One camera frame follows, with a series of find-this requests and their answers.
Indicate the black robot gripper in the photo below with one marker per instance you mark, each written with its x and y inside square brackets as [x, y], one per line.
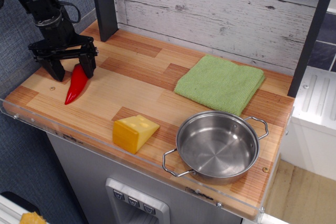
[60, 41]

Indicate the red chili pepper toy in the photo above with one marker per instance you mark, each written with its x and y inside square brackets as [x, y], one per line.
[77, 85]

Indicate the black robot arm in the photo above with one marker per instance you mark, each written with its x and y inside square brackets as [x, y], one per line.
[46, 9]

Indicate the green towel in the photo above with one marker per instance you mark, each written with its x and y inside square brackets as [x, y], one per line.
[220, 84]

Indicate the yellow object at corner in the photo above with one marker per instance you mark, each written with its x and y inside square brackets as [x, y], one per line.
[32, 218]

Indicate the yellow cheese wedge toy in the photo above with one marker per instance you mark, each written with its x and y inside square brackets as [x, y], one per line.
[132, 133]

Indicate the grey toy fridge cabinet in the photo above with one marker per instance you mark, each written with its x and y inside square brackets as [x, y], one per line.
[88, 171]

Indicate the silver dispenser panel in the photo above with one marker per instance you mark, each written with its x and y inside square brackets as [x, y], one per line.
[132, 206]

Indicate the stainless steel pot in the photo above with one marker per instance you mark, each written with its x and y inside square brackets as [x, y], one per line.
[218, 147]

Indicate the white toy sink unit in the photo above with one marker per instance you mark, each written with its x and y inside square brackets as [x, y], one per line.
[309, 141]

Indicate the dark left upright post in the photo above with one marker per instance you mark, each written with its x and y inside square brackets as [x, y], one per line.
[107, 18]

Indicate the dark upright post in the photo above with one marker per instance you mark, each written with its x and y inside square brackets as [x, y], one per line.
[311, 38]
[107, 18]

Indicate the dark right upright post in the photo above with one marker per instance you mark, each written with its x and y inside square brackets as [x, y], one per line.
[311, 38]

